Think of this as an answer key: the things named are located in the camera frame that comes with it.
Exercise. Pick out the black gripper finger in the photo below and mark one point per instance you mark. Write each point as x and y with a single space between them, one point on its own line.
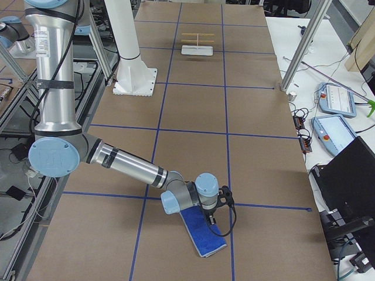
210 219

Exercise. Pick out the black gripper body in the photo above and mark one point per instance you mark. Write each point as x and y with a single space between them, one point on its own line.
209 212

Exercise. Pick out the blue grey-edged towel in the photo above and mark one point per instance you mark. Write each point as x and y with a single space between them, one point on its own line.
205 242

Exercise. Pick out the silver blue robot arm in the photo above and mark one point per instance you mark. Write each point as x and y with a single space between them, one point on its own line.
60 142
14 32

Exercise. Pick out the white wooden towel rack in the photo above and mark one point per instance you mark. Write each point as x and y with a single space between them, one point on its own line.
197 46

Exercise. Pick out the lower black orange adapter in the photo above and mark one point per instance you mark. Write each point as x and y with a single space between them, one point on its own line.
305 146

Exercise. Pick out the black orange adapter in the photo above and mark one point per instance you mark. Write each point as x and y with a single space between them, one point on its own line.
298 122
305 146

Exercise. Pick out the black monitor stand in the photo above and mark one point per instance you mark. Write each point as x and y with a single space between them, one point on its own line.
335 227

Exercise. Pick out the upper black orange adapter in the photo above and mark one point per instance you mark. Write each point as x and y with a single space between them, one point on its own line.
298 122

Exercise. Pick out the black laptop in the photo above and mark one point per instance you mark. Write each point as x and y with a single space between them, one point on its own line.
347 181

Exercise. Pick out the small silver cylinder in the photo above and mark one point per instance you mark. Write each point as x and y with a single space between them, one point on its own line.
292 96

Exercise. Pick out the lower teach pendant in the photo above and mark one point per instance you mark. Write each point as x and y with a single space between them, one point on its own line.
334 132

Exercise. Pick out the teach pendant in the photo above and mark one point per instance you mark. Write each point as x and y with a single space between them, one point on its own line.
334 132
334 99

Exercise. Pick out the upper teach pendant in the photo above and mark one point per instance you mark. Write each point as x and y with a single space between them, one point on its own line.
334 99

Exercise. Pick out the green grabber stick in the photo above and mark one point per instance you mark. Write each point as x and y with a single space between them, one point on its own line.
368 101

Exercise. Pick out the wooden board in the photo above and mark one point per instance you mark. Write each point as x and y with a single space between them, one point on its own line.
362 44

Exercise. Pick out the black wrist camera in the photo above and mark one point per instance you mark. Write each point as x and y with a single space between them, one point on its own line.
226 197

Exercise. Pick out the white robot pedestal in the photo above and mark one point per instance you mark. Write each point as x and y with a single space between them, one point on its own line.
133 75

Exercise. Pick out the aluminium frame post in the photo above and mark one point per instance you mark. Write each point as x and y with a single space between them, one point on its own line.
306 40

